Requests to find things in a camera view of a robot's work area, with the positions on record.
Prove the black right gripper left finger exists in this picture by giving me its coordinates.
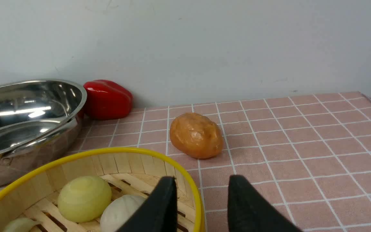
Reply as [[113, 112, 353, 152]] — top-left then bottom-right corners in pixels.
[[117, 176, 177, 232]]

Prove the yellow-rimmed bamboo steamer basket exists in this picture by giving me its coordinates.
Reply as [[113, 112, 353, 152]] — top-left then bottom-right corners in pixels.
[[0, 147, 205, 232]]

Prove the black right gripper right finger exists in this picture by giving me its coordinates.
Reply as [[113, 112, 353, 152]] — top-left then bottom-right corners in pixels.
[[228, 175, 301, 232]]

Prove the pale green dumpling piece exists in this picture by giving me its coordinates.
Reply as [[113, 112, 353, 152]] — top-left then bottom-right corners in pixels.
[[3, 217, 41, 232]]

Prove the red bell pepper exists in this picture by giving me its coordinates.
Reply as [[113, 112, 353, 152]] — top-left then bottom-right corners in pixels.
[[83, 80, 133, 121]]

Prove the brown potato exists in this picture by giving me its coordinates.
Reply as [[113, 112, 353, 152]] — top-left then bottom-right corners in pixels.
[[169, 112, 224, 160]]

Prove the white garlic bun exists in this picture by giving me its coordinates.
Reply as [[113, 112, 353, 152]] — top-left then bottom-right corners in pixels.
[[100, 194, 146, 232]]

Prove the stainless steel pot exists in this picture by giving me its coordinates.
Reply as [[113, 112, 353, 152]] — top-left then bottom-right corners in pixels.
[[0, 79, 87, 186]]

